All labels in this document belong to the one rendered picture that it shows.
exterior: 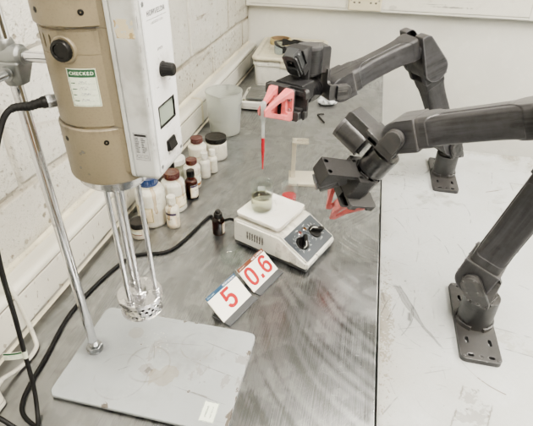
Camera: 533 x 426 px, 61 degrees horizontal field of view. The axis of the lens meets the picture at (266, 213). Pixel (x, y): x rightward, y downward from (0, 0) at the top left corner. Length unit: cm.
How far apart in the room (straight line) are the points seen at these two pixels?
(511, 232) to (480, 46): 164
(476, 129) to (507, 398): 44
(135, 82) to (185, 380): 51
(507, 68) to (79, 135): 213
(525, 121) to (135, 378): 72
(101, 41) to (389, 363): 68
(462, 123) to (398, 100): 165
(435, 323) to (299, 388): 31
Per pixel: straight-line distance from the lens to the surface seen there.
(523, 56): 245
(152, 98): 50
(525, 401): 91
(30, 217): 98
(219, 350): 85
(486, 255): 86
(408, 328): 93
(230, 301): 92
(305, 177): 134
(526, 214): 81
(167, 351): 86
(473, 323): 95
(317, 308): 93
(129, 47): 49
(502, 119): 76
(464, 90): 244
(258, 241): 103
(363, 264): 105
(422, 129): 80
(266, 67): 202
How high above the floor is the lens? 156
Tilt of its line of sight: 34 degrees down
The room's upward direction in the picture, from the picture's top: 1 degrees clockwise
